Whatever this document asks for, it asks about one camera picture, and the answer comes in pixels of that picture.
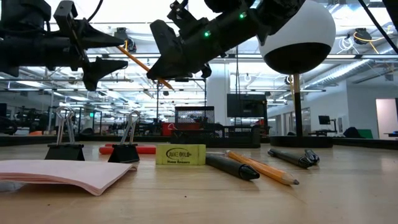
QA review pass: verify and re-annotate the yellow eraser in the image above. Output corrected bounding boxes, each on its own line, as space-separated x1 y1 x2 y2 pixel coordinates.
155 143 207 166

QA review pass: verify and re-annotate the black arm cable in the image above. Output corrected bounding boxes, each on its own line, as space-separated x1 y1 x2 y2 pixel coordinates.
86 0 104 23
356 0 398 56

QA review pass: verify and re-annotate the black mesh desk organizer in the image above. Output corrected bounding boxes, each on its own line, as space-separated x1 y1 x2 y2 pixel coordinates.
170 106 262 149

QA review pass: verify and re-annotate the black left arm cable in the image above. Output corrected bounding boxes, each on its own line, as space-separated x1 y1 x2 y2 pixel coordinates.
86 0 104 23

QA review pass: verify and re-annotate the large black monitor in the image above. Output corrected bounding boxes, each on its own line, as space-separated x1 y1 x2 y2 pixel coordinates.
226 93 268 119

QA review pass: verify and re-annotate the yellow wooden pencil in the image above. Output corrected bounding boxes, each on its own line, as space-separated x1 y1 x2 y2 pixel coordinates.
117 45 175 91
224 149 300 187

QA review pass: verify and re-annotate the black binder clip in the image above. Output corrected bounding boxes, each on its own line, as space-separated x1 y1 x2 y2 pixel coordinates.
107 110 142 164
44 106 86 162

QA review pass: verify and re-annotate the pink sticky note pad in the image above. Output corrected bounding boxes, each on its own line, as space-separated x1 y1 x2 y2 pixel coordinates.
0 159 139 197

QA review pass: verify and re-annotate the red storage bin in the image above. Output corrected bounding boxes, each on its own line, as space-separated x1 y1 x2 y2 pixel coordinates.
160 121 176 137

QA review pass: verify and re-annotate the white black globe table lamp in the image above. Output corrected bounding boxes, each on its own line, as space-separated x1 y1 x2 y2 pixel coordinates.
257 0 337 149

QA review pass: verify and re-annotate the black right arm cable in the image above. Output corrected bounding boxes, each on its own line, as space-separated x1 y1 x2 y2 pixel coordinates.
356 0 398 56

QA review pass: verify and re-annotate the green board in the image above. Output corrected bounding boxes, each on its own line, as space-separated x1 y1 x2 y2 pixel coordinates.
357 128 374 140

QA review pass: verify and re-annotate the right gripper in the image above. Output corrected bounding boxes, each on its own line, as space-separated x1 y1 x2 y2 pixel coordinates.
146 0 231 81

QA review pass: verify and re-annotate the red pen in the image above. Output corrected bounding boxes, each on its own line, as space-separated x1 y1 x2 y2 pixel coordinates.
98 142 157 156

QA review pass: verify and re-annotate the black aluminium table frame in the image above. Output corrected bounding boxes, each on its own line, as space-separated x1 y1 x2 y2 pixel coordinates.
0 134 398 151

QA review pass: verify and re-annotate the thick black marker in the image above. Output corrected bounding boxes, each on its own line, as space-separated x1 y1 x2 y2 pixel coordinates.
205 152 261 182

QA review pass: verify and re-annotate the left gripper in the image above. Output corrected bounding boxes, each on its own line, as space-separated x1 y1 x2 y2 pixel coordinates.
17 1 129 92

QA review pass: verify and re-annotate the black ceiling cord reel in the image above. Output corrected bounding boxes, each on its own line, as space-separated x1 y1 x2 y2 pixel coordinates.
353 27 373 45
113 27 138 54

